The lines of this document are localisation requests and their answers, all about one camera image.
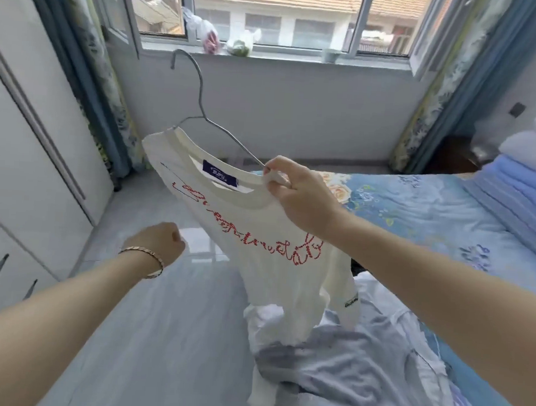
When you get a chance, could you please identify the blue folded blanket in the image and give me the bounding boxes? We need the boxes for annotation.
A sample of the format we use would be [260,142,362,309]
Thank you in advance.
[456,153,536,282]

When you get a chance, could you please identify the person's left hand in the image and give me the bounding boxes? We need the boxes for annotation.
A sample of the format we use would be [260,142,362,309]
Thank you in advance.
[120,219,189,271]

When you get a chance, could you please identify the white window frame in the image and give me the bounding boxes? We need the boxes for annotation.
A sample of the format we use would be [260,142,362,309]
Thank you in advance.
[77,0,454,82]

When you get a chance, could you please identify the building with orange roof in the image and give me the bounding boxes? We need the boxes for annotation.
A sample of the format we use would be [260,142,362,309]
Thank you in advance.
[124,0,427,57]

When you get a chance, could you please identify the grey-blue garment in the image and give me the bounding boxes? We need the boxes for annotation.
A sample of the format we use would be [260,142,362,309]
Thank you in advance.
[250,319,429,406]

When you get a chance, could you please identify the white plastic bag, green contents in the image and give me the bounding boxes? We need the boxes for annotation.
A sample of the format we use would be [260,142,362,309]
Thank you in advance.
[225,26,263,58]

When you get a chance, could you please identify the white crumpled garment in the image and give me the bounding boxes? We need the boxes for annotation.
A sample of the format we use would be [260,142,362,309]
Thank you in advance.
[238,267,470,406]

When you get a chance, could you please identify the white t-shirt with red print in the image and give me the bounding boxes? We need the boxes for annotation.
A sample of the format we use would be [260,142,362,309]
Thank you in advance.
[130,125,372,353]

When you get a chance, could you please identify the person's left forearm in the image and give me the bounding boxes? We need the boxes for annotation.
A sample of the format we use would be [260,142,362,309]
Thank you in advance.
[0,241,164,406]

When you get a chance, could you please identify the dark brown nightstand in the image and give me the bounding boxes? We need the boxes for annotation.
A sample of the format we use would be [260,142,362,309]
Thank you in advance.
[426,135,500,180]

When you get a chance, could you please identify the person's right hand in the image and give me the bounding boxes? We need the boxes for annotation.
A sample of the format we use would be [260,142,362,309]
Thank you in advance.
[259,154,351,243]

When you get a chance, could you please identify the gold bracelet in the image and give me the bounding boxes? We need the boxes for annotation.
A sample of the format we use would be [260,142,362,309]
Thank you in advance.
[117,245,166,280]

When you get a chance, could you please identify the large white folded blanket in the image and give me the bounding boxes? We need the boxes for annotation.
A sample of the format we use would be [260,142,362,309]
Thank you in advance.
[497,129,536,180]

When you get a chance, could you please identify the metal wire clothes hanger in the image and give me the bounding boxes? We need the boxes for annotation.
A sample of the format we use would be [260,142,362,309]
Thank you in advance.
[164,48,276,168]

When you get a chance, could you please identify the white plastic bag, red contents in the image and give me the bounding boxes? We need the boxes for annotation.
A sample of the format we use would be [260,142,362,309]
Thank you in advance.
[179,7,224,56]

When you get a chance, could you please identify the white wardrobe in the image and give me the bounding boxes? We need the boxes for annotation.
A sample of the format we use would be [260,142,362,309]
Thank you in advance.
[0,0,127,332]

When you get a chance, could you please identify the person's right forearm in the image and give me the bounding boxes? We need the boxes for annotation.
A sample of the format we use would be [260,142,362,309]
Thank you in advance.
[314,206,536,397]

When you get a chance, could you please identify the blue floral curtain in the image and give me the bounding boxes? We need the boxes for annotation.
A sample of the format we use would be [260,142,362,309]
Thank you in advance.
[388,0,536,182]
[6,0,159,195]

